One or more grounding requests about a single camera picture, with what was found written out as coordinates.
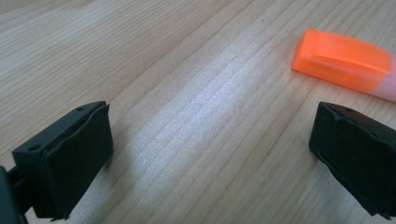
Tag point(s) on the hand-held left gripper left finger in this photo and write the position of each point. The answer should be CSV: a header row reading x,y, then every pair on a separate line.
x,y
71,161

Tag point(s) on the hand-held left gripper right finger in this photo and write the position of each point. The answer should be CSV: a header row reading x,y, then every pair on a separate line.
x,y
358,152

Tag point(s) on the orange highlighter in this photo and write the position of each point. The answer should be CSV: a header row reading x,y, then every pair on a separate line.
x,y
342,59

